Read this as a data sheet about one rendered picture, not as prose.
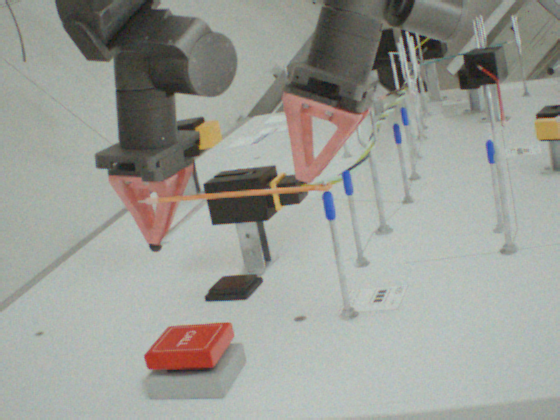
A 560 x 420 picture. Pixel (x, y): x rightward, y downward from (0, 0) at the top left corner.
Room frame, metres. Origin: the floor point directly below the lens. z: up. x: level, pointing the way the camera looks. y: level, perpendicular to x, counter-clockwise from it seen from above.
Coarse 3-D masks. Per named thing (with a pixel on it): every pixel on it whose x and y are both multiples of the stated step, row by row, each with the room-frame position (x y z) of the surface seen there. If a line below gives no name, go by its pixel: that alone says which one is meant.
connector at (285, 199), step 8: (288, 176) 0.73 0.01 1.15; (280, 184) 0.71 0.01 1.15; (288, 184) 0.71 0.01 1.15; (296, 184) 0.71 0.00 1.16; (296, 192) 0.71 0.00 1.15; (304, 192) 0.73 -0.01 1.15; (272, 200) 0.71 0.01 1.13; (280, 200) 0.71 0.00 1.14; (288, 200) 0.71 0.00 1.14; (296, 200) 0.71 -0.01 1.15
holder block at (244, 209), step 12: (252, 168) 0.74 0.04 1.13; (264, 168) 0.74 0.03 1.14; (216, 180) 0.71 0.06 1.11; (228, 180) 0.71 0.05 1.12; (240, 180) 0.71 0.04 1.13; (252, 180) 0.70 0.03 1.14; (264, 180) 0.71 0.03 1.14; (216, 192) 0.71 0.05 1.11; (216, 204) 0.71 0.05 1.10; (228, 204) 0.71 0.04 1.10; (240, 204) 0.71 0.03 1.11; (252, 204) 0.71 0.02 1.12; (264, 204) 0.70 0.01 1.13; (216, 216) 0.71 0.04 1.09; (228, 216) 0.71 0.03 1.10; (240, 216) 0.71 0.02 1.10; (252, 216) 0.71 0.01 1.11; (264, 216) 0.70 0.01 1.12
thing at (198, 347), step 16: (160, 336) 0.50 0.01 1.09; (176, 336) 0.50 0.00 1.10; (192, 336) 0.50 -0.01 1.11; (208, 336) 0.50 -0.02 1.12; (224, 336) 0.50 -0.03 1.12; (160, 352) 0.48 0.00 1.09; (176, 352) 0.48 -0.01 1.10; (192, 352) 0.47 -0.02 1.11; (208, 352) 0.47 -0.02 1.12; (160, 368) 0.47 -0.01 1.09; (176, 368) 0.47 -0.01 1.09; (192, 368) 0.48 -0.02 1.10; (208, 368) 0.49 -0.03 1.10
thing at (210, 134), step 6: (216, 120) 1.05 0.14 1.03; (198, 126) 1.02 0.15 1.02; (204, 126) 1.02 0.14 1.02; (210, 126) 1.02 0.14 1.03; (216, 126) 1.04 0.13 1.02; (204, 132) 1.02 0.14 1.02; (210, 132) 1.02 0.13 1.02; (216, 132) 1.04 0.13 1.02; (204, 138) 1.02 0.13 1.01; (210, 138) 1.02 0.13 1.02; (216, 138) 1.03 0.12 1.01; (204, 144) 1.02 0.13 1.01; (210, 144) 1.02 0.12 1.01; (216, 144) 1.03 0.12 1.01
